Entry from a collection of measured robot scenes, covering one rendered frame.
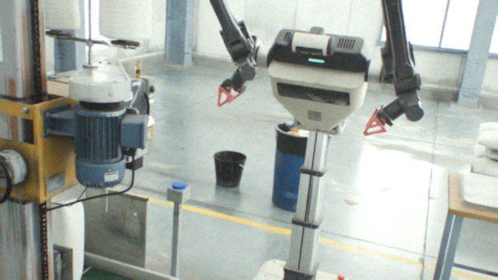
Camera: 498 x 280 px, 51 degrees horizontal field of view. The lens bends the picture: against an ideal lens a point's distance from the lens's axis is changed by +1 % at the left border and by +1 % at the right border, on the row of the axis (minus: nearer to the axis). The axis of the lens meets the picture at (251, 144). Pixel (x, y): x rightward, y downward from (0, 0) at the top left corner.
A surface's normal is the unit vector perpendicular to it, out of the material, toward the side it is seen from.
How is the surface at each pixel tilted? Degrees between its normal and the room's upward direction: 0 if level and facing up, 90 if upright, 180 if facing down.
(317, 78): 40
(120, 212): 90
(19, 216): 90
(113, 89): 91
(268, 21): 90
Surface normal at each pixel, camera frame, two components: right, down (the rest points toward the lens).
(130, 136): 0.07, 0.30
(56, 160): 0.94, 0.18
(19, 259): -0.34, 0.25
